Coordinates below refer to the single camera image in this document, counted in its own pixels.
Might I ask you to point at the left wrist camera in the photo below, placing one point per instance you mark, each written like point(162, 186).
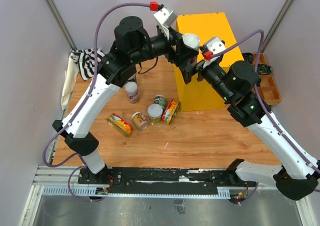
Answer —
point(165, 17)

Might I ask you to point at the tall white lid can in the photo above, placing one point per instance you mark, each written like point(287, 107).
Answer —
point(131, 89)
point(192, 41)

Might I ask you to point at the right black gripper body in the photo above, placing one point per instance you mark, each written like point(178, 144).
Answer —
point(211, 73)

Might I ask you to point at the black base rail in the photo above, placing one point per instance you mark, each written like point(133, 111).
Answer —
point(163, 181)

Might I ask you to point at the wooden compartment tray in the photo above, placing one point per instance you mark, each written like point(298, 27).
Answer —
point(267, 87)

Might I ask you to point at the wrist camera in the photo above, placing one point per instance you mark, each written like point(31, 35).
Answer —
point(165, 17)
point(211, 48)

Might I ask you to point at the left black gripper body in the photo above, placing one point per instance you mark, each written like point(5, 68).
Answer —
point(174, 55)

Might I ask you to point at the white lid yellow can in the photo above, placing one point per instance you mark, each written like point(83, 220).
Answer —
point(155, 113)

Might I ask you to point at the black item top tray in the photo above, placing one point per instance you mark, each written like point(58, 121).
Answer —
point(248, 57)

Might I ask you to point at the green fruit can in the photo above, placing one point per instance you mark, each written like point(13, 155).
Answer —
point(160, 100)

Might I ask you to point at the red yellow fish tin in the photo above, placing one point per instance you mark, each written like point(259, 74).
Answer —
point(119, 124)

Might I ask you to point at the cream cloth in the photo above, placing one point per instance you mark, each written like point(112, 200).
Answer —
point(69, 82)

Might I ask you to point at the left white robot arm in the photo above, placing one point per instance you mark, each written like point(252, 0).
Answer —
point(132, 46)

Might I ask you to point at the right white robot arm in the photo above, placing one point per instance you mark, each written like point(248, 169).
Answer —
point(297, 175)

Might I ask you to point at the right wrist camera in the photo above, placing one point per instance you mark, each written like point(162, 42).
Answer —
point(211, 48)

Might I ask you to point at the dark green item tray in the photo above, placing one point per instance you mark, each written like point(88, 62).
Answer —
point(264, 69)

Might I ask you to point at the striped black white cloth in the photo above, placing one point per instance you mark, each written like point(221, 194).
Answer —
point(83, 62)

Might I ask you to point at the orange fruit can lying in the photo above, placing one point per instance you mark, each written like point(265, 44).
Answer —
point(139, 120)

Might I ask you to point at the yellow cabinet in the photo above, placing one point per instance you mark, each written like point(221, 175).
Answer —
point(196, 96)

